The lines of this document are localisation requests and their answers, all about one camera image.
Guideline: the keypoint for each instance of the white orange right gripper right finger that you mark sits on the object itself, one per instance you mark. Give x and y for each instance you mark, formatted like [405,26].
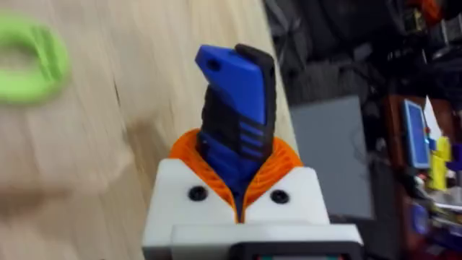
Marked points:
[296,202]

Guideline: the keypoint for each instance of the white orange right gripper left finger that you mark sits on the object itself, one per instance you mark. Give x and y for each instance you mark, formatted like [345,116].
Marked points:
[180,206]

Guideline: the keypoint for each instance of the blue electric screwdriver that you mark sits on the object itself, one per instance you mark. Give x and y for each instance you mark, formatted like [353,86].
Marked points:
[238,104]

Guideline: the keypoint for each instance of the white board panel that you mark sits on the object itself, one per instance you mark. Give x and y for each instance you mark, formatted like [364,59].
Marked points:
[332,155]

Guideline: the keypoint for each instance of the blue tablet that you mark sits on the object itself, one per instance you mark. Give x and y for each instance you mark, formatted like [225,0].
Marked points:
[416,133]

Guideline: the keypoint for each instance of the yellow toy blocks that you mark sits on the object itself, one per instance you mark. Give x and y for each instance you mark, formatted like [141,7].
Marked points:
[439,162]

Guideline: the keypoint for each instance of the green disc with holes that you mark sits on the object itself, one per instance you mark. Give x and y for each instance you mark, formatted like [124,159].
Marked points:
[47,76]

